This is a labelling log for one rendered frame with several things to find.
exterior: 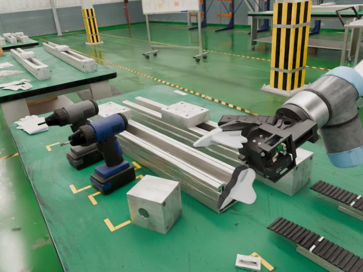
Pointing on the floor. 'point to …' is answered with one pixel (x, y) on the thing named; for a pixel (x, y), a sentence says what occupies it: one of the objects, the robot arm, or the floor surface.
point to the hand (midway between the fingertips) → (203, 178)
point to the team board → (151, 5)
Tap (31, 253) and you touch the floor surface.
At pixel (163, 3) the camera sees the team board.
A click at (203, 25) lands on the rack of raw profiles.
